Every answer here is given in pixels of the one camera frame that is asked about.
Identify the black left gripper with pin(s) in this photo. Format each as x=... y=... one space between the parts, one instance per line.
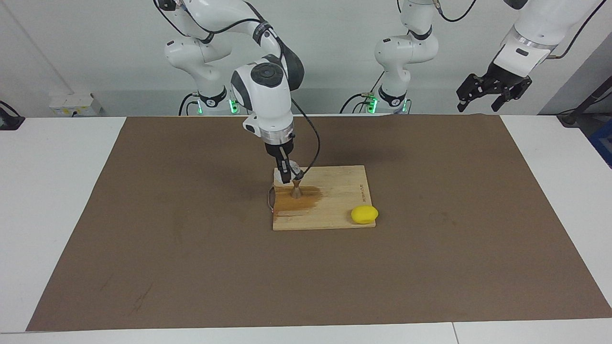
x=507 y=82

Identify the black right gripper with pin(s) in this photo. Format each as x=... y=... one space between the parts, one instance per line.
x=279 y=150

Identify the clear glass cup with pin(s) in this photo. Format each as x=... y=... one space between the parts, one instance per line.
x=295 y=169

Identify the steel double jigger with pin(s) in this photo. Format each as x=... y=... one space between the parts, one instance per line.
x=296 y=192

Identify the wooden cutting board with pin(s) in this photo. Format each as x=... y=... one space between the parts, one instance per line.
x=334 y=200

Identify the yellow lemon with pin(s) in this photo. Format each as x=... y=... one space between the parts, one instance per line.
x=365 y=214

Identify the brown table mat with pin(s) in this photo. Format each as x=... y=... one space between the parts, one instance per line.
x=306 y=277

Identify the blue box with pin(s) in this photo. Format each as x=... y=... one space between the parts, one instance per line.
x=603 y=141

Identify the black stand bracket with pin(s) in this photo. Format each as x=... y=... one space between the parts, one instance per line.
x=585 y=102

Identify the white wall socket box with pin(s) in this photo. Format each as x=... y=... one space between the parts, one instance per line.
x=71 y=104

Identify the black clamp mount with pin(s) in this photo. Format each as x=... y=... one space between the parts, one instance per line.
x=9 y=122

